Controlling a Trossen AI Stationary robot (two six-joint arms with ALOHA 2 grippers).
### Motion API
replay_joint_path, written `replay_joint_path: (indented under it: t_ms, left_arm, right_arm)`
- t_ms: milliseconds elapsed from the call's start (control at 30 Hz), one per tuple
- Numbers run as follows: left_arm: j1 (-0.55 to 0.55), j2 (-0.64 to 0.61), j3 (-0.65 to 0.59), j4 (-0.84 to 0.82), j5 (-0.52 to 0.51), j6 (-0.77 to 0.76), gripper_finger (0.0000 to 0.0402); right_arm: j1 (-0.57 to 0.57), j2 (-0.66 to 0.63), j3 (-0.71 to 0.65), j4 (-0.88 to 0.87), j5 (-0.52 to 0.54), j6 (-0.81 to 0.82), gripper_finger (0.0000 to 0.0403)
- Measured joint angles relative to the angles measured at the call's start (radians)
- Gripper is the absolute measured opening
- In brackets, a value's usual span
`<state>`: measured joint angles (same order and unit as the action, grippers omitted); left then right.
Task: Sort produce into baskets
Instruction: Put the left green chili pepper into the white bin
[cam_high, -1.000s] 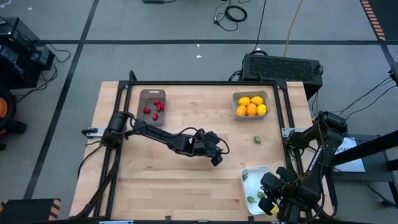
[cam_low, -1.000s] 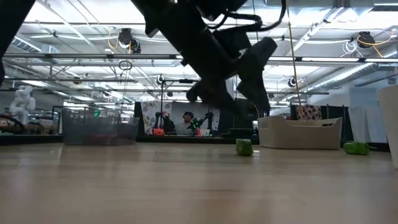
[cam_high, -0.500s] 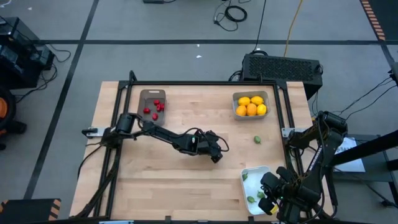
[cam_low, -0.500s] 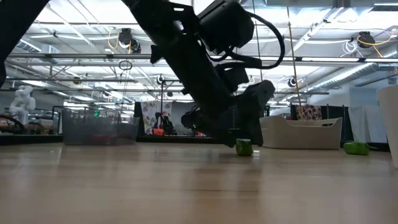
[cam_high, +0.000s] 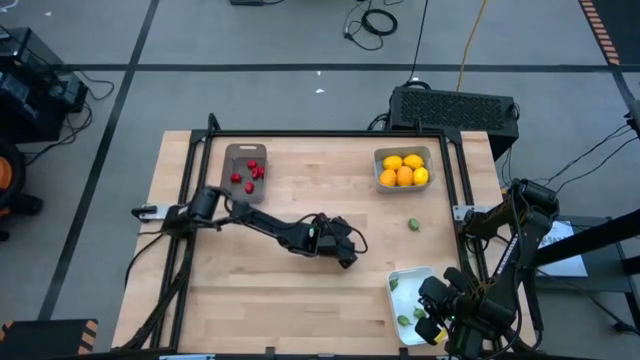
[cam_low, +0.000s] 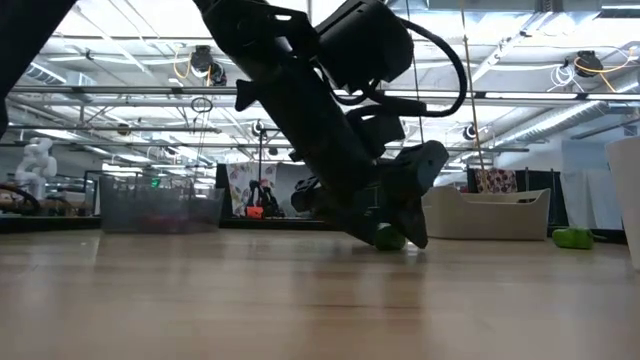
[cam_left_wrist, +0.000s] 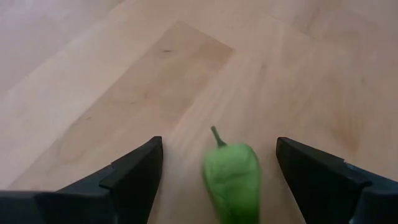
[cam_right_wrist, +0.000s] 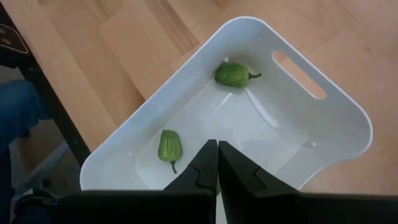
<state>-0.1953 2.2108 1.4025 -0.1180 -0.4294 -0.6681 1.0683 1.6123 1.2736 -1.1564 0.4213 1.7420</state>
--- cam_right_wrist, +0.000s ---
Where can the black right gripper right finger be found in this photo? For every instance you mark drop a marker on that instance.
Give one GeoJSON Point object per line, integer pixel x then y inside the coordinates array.
{"type": "Point", "coordinates": [280, 208]}

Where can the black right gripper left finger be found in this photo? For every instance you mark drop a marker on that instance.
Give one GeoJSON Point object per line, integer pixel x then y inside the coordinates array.
{"type": "Point", "coordinates": [155, 208]}

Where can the small green pepper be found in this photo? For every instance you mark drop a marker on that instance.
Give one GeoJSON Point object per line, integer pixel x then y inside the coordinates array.
{"type": "Point", "coordinates": [169, 146]}
{"type": "Point", "coordinates": [233, 74]}

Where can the white plastic basket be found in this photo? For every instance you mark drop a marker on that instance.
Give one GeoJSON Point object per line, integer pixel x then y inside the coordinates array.
{"type": "Point", "coordinates": [264, 124]}

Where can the person's leg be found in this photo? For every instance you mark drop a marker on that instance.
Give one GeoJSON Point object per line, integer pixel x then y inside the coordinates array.
{"type": "Point", "coordinates": [18, 105]}

